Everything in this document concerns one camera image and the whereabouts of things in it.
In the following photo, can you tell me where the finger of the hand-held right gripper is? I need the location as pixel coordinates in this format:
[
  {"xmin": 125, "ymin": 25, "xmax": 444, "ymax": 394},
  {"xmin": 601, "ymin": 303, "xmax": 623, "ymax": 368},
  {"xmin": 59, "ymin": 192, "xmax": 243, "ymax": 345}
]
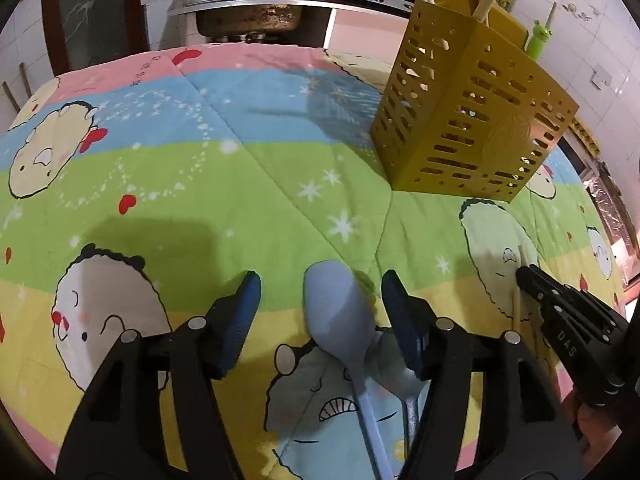
[{"xmin": 516, "ymin": 264, "xmax": 568, "ymax": 312}]

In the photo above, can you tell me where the grey spoon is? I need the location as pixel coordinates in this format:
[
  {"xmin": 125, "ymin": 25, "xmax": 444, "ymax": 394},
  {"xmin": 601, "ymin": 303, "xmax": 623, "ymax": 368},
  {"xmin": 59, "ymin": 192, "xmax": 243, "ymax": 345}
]
[{"xmin": 370, "ymin": 327, "xmax": 428, "ymax": 461}]

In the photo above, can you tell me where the yellow egg tray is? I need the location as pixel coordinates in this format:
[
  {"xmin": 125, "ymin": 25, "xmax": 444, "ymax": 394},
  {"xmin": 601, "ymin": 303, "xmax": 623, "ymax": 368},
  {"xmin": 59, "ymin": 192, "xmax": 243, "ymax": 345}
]
[{"xmin": 570, "ymin": 120, "xmax": 601, "ymax": 153}]

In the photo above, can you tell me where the brown framed glass door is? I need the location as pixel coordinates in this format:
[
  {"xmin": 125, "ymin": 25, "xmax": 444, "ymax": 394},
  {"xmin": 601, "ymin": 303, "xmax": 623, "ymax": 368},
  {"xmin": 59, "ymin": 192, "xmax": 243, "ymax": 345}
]
[{"xmin": 42, "ymin": 0, "xmax": 151, "ymax": 76}]

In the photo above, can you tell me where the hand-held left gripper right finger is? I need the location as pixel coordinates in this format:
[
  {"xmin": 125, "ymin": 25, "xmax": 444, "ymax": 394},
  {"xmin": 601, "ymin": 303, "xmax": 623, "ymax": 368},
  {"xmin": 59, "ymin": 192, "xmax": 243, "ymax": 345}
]
[{"xmin": 381, "ymin": 269, "xmax": 586, "ymax": 480}]

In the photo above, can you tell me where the cartoon printed blanket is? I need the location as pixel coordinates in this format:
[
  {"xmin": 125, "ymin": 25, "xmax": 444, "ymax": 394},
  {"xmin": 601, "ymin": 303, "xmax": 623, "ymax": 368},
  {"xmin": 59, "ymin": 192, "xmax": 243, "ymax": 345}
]
[{"xmin": 0, "ymin": 42, "xmax": 636, "ymax": 480}]

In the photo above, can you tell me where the green frog bottle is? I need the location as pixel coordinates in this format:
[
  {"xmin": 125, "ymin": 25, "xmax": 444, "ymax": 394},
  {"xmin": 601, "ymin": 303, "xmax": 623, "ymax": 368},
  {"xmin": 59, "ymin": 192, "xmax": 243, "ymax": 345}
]
[{"xmin": 525, "ymin": 19, "xmax": 551, "ymax": 61}]

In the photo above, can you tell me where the person's right hand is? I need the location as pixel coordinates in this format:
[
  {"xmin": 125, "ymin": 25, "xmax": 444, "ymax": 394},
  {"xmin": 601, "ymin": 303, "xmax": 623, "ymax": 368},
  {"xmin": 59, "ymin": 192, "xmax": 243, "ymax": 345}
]
[{"xmin": 575, "ymin": 400, "xmax": 626, "ymax": 443}]

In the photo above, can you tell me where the steel sink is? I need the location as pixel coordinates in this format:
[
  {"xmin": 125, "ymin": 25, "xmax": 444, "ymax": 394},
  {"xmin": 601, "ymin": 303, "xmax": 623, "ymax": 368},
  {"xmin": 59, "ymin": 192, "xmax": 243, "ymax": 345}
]
[{"xmin": 167, "ymin": 0, "xmax": 341, "ymax": 43}]

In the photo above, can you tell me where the blue spoon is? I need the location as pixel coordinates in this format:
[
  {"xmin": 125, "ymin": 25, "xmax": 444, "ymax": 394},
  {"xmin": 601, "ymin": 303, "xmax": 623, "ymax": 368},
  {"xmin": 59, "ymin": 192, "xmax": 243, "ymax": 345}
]
[{"xmin": 303, "ymin": 260, "xmax": 397, "ymax": 480}]

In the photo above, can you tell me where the yellow slotted utensil holder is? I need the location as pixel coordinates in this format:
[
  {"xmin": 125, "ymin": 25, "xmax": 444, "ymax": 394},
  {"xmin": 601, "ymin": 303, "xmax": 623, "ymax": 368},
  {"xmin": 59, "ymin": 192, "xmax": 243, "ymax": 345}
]
[{"xmin": 370, "ymin": 0, "xmax": 581, "ymax": 204}]

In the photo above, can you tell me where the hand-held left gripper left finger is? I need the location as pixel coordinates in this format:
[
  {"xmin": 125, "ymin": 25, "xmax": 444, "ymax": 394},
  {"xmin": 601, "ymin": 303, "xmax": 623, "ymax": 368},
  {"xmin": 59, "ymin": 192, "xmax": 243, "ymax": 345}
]
[{"xmin": 55, "ymin": 270, "xmax": 263, "ymax": 480}]

